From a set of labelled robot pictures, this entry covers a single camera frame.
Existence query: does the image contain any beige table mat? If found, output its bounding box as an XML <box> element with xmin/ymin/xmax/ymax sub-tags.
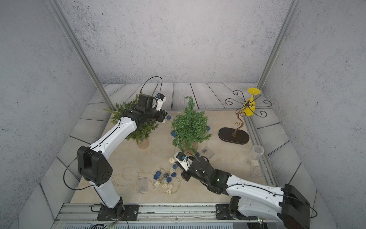
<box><xmin>108</xmin><ymin>110</ymin><xmax>267</xmax><ymax>203</ymax></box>

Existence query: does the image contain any yellow plastic goblet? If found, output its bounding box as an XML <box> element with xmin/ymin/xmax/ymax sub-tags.
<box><xmin>242</xmin><ymin>88</ymin><xmax>261</xmax><ymax>116</ymax></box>

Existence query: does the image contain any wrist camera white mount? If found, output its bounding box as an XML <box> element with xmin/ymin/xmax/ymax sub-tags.
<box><xmin>173</xmin><ymin>152</ymin><xmax>192</xmax><ymax>172</ymax></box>
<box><xmin>154</xmin><ymin>93</ymin><xmax>166</xmax><ymax>112</ymax></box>

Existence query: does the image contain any small christmas tree wooden base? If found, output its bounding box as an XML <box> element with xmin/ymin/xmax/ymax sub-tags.
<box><xmin>171</xmin><ymin>96</ymin><xmax>213</xmax><ymax>154</ymax></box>

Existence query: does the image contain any black scroll wire stand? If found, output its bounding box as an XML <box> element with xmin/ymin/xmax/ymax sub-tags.
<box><xmin>218</xmin><ymin>90</ymin><xmax>267</xmax><ymax>145</ymax></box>

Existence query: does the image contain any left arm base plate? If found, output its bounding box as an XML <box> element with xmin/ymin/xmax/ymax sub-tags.
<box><xmin>97</xmin><ymin>200</ymin><xmax>140</xmax><ymax>221</ymax></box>

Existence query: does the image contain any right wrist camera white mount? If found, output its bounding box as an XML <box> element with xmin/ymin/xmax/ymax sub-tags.
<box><xmin>173</xmin><ymin>152</ymin><xmax>192</xmax><ymax>172</ymax></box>

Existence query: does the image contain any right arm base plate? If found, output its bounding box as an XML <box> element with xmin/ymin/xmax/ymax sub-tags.
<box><xmin>215</xmin><ymin>196</ymin><xmax>250</xmax><ymax>220</ymax></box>

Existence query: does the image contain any clear plastic wine glass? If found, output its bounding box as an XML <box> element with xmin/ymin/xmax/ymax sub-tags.
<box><xmin>243</xmin><ymin>145</ymin><xmax>265</xmax><ymax>179</ymax></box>

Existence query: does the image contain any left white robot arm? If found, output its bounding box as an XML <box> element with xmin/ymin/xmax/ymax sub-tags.
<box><xmin>76</xmin><ymin>93</ymin><xmax>167</xmax><ymax>219</ymax></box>

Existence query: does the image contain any left fern tree wooden base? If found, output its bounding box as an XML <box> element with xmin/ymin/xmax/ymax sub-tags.
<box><xmin>104</xmin><ymin>91</ymin><xmax>159</xmax><ymax>150</ymax></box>

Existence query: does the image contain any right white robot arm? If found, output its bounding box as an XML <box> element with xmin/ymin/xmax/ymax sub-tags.
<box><xmin>174</xmin><ymin>152</ymin><xmax>314</xmax><ymax>229</ymax></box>

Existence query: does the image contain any clear battery box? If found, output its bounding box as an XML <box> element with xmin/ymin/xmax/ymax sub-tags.
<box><xmin>136</xmin><ymin>177</ymin><xmax>149</xmax><ymax>194</ymax></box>

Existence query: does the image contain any clear fairy light wire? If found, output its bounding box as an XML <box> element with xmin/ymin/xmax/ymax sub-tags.
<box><xmin>91</xmin><ymin>167</ymin><xmax>144</xmax><ymax>187</ymax></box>

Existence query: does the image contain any aluminium front rail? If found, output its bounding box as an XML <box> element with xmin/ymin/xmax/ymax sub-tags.
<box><xmin>52</xmin><ymin>203</ymin><xmax>284</xmax><ymax>229</ymax></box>

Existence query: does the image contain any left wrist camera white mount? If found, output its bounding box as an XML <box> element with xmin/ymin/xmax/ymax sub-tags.
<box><xmin>154</xmin><ymin>93</ymin><xmax>166</xmax><ymax>112</ymax></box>

